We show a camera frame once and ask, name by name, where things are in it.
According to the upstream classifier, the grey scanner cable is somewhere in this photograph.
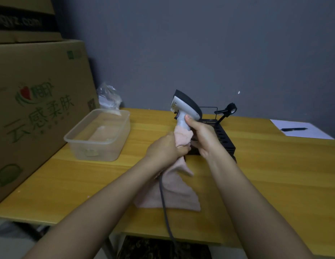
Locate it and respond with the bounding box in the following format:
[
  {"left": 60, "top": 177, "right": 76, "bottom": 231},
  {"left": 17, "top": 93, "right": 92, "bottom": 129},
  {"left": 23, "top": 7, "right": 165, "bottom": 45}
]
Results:
[{"left": 158, "top": 170, "right": 179, "bottom": 251}]

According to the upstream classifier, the cardboard box with black band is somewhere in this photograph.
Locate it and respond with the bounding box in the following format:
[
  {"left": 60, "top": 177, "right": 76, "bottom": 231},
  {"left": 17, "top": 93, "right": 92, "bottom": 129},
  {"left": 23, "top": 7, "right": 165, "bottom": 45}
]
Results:
[{"left": 0, "top": 0, "right": 63, "bottom": 45}]

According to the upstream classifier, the clear plastic container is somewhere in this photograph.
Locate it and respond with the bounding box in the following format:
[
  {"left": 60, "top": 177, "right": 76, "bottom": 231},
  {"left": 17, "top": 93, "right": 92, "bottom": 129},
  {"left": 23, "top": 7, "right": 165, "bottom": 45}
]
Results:
[{"left": 63, "top": 108, "right": 131, "bottom": 162}]

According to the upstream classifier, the person's left hand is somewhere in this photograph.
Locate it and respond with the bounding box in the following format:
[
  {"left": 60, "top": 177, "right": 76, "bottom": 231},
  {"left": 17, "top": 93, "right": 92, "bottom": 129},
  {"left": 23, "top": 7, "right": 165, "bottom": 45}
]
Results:
[{"left": 145, "top": 131, "right": 192, "bottom": 172}]

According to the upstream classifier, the clear plastic bag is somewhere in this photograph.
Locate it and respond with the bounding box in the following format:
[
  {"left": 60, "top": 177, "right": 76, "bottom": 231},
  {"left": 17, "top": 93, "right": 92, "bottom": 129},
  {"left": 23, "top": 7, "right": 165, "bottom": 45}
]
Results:
[{"left": 96, "top": 82, "right": 123, "bottom": 111}]

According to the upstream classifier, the white paper sheet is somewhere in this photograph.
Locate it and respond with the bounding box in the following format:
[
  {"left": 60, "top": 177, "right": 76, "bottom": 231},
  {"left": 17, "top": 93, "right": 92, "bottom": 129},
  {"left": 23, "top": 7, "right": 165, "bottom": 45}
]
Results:
[{"left": 270, "top": 119, "right": 335, "bottom": 140}]

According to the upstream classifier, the person's right hand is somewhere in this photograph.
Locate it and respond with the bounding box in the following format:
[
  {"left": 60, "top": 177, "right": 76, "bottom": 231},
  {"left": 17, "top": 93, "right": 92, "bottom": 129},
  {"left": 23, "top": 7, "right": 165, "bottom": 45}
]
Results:
[{"left": 185, "top": 114, "right": 226, "bottom": 161}]

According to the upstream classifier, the pink cloth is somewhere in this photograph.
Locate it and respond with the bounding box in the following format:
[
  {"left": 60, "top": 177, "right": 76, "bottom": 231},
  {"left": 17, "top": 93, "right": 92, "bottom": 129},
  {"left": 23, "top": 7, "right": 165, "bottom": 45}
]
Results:
[{"left": 133, "top": 125, "right": 202, "bottom": 212}]

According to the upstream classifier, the large printed cardboard box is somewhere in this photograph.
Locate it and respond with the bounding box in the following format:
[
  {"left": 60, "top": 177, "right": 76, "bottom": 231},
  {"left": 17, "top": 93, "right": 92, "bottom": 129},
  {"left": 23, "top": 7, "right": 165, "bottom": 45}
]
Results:
[{"left": 0, "top": 39, "right": 101, "bottom": 207}]

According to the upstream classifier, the black metal scanner stand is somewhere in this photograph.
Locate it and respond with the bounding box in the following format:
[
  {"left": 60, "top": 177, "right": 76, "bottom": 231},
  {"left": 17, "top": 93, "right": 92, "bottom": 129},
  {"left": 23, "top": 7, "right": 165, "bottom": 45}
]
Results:
[{"left": 184, "top": 103, "right": 238, "bottom": 163}]

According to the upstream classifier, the dark patterned rug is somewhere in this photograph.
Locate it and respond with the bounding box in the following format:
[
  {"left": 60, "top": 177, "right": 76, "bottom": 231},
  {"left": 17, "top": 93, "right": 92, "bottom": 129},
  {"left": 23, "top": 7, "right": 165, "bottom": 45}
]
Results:
[{"left": 117, "top": 235, "right": 212, "bottom": 259}]

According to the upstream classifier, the person's right forearm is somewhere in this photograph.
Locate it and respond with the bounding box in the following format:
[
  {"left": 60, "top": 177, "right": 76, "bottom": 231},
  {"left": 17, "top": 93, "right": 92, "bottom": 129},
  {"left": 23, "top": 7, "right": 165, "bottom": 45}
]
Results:
[{"left": 204, "top": 151, "right": 316, "bottom": 259}]

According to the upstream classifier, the person's left forearm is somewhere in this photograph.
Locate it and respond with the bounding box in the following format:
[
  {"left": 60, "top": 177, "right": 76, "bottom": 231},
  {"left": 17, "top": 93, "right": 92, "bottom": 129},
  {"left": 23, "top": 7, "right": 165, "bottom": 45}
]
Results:
[{"left": 23, "top": 155, "right": 168, "bottom": 259}]

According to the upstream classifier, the white grey barcode scanner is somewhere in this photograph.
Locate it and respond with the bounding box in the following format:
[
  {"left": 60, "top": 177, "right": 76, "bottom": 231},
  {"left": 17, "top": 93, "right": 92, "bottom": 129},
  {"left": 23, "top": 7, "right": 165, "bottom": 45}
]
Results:
[{"left": 170, "top": 89, "right": 203, "bottom": 132}]

